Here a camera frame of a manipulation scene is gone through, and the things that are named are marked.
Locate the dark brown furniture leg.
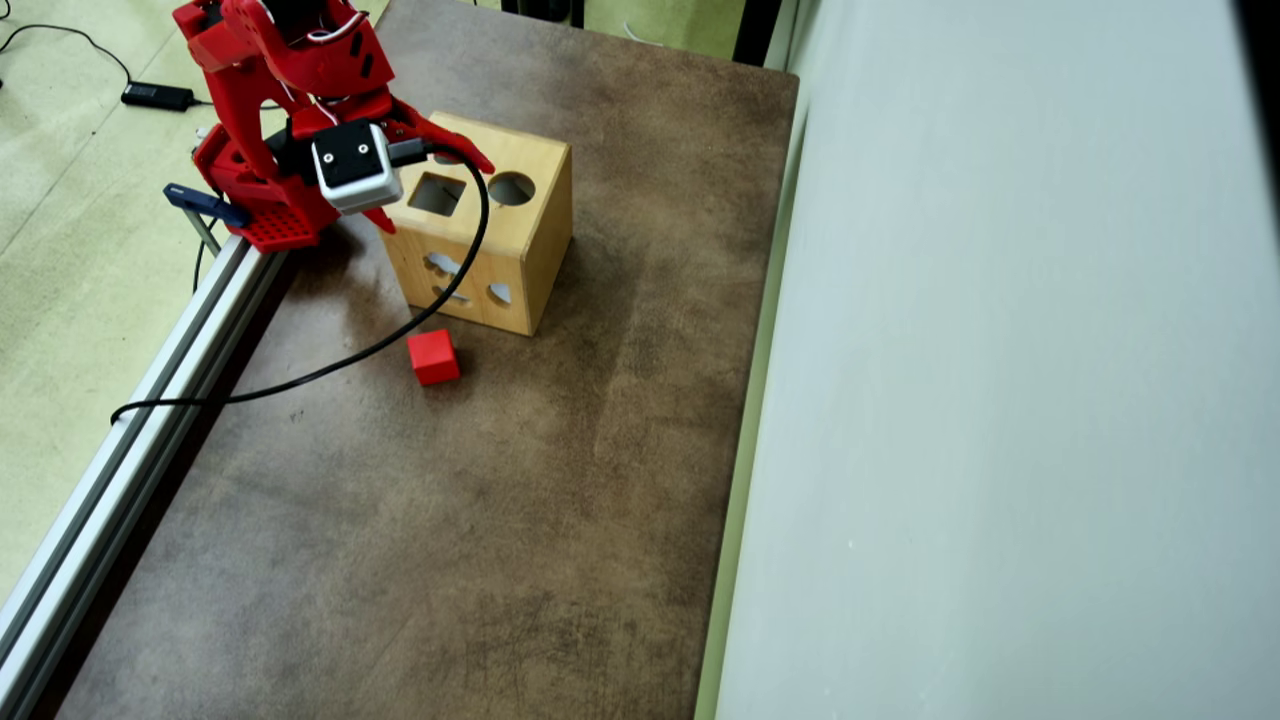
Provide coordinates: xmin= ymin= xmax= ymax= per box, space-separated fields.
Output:
xmin=733 ymin=0 xmax=784 ymax=68

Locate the black power adapter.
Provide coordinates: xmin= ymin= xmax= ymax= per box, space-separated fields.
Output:
xmin=121 ymin=82 xmax=196 ymax=112

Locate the blue clamp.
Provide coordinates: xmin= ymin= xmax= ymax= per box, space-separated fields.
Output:
xmin=163 ymin=182 xmax=251 ymax=256

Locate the red wooden cube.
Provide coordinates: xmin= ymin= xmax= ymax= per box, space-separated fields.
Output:
xmin=406 ymin=329 xmax=462 ymax=387

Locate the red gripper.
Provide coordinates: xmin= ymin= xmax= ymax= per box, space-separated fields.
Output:
xmin=270 ymin=88 xmax=497 ymax=234

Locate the black power cord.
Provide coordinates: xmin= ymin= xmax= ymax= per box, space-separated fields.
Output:
xmin=0 ymin=22 xmax=136 ymax=91

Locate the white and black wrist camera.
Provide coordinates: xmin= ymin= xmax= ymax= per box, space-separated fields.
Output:
xmin=310 ymin=122 xmax=404 ymax=216

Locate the aluminium profile rail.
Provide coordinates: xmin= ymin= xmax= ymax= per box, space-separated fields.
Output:
xmin=0 ymin=232 xmax=291 ymax=720

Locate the wooden shape sorter box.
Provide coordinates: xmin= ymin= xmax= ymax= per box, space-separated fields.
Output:
xmin=378 ymin=110 xmax=574 ymax=338

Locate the black camera cable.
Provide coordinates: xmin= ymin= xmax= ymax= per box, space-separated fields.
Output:
xmin=108 ymin=138 xmax=493 ymax=426

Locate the black floor object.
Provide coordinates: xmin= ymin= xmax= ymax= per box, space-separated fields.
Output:
xmin=500 ymin=0 xmax=586 ymax=23

